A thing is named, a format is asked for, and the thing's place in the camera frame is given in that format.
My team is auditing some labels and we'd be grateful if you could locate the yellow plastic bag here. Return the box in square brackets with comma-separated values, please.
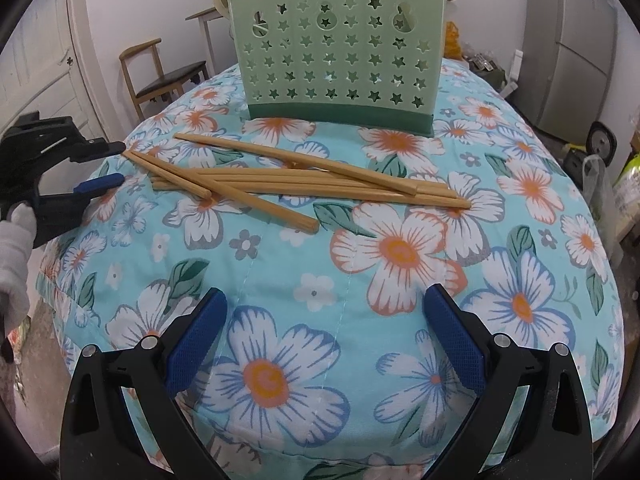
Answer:
[444, 21, 463, 61]

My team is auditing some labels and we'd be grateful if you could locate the wooden chopstick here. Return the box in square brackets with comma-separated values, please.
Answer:
[122, 150, 320, 234]
[174, 133, 418, 195]
[150, 167, 459, 201]
[152, 179, 472, 210]
[129, 152, 212, 200]

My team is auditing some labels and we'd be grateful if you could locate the wooden chair dark seat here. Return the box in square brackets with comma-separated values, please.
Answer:
[118, 38, 209, 122]

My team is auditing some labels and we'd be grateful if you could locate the green star-perforated utensil holder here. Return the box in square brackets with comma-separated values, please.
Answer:
[228, 0, 447, 136]

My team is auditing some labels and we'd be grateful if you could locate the long wooden side table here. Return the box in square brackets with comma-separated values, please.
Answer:
[185, 0, 460, 79]

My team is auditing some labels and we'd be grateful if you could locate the silver refrigerator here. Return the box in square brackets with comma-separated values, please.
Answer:
[513, 0, 627, 144]

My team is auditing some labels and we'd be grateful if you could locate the floral blue tablecloth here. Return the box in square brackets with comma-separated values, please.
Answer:
[37, 61, 624, 479]

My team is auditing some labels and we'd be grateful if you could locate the white gloved left hand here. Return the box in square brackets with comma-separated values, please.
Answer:
[1, 203, 37, 338]

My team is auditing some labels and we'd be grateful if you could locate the white door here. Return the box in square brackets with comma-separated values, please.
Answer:
[0, 0, 104, 138]

